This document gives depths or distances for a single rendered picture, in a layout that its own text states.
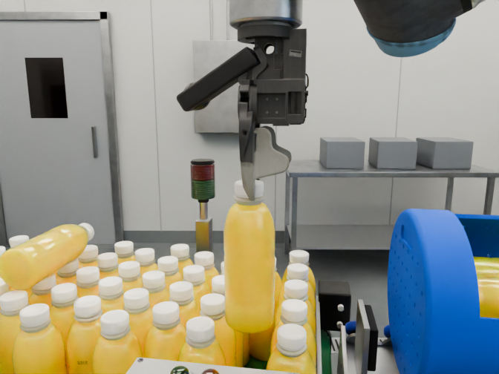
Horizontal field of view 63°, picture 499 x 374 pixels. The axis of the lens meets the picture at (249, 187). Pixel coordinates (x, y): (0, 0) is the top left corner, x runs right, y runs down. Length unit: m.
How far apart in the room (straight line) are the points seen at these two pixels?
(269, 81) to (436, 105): 3.83
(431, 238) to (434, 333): 0.13
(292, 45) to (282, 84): 0.05
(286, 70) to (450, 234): 0.33
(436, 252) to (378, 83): 3.53
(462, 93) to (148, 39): 2.97
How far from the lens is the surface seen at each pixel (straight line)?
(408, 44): 0.53
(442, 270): 0.62
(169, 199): 4.11
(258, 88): 0.50
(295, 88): 0.49
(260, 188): 0.53
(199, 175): 1.04
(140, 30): 4.11
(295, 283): 0.71
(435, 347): 0.63
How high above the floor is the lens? 1.40
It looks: 12 degrees down
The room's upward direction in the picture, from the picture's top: straight up
